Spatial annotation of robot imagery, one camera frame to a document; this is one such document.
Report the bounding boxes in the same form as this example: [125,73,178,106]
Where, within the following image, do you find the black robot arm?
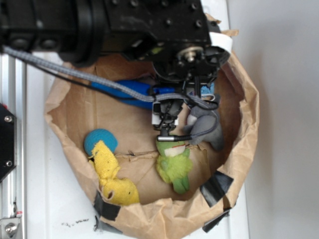
[0,0,232,83]

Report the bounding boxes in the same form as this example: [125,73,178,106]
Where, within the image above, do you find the brown paper bag bin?
[44,55,260,239]

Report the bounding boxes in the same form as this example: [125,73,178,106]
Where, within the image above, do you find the blue sponge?
[200,83,215,97]

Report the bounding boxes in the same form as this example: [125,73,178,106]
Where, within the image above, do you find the blue knitted ball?
[84,128,118,156]

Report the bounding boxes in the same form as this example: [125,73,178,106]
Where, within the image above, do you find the black tape strip bottom left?
[94,191,122,221]

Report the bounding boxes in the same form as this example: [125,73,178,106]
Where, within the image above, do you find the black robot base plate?
[0,104,16,182]

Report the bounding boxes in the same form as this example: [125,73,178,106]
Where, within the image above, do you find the yellow knitted cloth toy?
[90,141,140,206]

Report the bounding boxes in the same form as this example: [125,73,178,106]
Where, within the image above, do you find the grey braided cable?
[1,46,220,140]

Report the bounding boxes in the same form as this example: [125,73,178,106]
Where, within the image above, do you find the aluminium frame rail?
[0,54,26,239]

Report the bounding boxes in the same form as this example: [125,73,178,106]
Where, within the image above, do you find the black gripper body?
[153,32,231,84]

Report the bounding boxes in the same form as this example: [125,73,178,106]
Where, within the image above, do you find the black tape strip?
[200,171,234,207]
[202,209,230,233]
[94,191,122,221]

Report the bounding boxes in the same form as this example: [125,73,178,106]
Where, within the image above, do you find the grey plush bunny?
[183,106,224,151]

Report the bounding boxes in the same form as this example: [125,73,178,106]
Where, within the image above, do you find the white tray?
[26,0,250,239]

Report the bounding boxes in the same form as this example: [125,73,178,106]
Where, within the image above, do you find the blue plastic bottle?
[91,80,175,110]

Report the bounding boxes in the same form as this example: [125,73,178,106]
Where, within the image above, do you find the green plush frog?
[156,141,193,194]

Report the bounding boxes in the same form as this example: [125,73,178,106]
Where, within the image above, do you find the black tape strip bottom right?
[202,209,230,233]

